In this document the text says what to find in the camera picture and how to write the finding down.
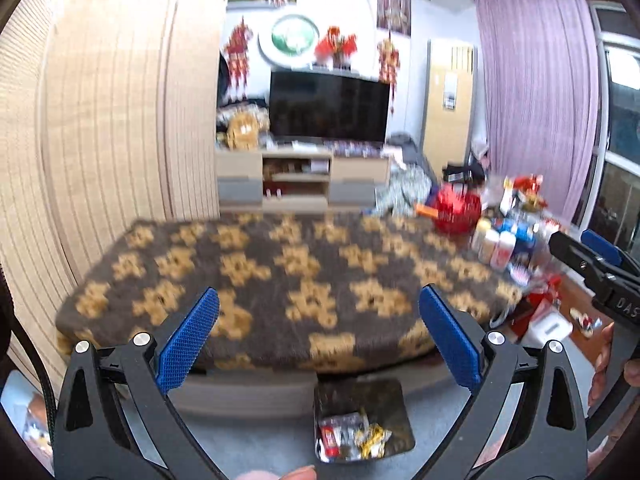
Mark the gold foil wrapper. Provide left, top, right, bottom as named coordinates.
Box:
left=354, top=424, right=393, bottom=460

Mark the silver snack wrapper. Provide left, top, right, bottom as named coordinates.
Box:
left=316, top=413, right=364, bottom=463

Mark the black trash bin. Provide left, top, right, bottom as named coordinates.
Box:
left=314, top=379, right=416, bottom=464

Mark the right hand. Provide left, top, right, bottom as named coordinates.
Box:
left=587, top=320, right=640, bottom=409

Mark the red plastic basket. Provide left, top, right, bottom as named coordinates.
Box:
left=433, top=184, right=482, bottom=235

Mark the bear pattern brown blanket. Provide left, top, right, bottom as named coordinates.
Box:
left=56, top=214, right=522, bottom=373

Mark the purple curtain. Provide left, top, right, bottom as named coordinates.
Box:
left=475, top=0, right=600, bottom=220

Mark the standing air conditioner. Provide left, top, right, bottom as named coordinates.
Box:
left=422, top=38, right=476, bottom=180

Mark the TV cabinet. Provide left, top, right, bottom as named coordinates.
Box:
left=216, top=148, right=390, bottom=214

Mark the yellow backpack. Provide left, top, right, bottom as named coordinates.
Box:
left=227, top=112, right=260, bottom=151

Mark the woven folding screen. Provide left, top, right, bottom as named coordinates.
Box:
left=1, top=0, right=227, bottom=387

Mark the black television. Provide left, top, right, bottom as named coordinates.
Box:
left=269, top=70, right=390, bottom=144

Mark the round lotus wall picture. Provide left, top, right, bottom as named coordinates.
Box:
left=258, top=12, right=320, bottom=70

